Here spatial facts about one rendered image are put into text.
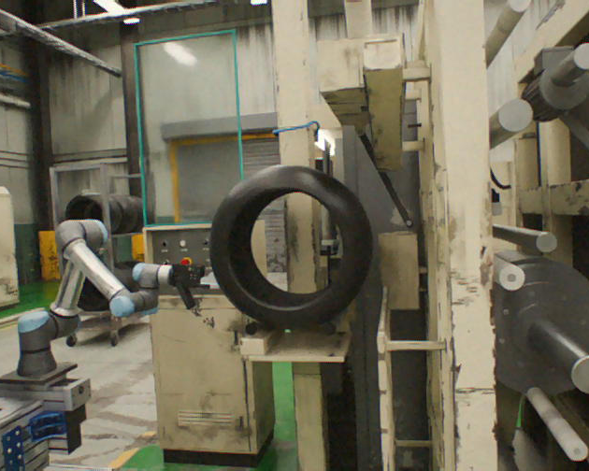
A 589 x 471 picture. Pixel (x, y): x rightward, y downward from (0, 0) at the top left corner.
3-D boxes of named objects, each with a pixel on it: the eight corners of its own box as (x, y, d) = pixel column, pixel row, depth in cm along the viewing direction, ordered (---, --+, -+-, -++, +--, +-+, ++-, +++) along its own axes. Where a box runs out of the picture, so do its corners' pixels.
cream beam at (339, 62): (339, 126, 201) (337, 90, 201) (403, 121, 196) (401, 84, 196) (316, 92, 142) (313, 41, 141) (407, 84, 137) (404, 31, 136)
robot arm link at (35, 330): (12, 349, 197) (8, 316, 197) (39, 341, 210) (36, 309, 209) (34, 351, 193) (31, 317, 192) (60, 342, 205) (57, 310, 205)
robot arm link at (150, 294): (127, 315, 190) (128, 287, 189) (146, 309, 200) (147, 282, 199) (145, 319, 187) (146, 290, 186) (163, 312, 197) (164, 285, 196)
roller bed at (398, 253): (382, 301, 216) (380, 232, 215) (417, 300, 213) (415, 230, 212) (381, 310, 197) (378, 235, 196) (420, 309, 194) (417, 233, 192)
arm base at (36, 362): (7, 376, 195) (6, 351, 195) (34, 364, 210) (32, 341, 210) (40, 377, 192) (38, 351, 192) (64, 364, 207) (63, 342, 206)
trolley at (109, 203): (120, 322, 658) (109, 175, 647) (165, 321, 649) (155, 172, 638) (61, 350, 526) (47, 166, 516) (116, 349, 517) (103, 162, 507)
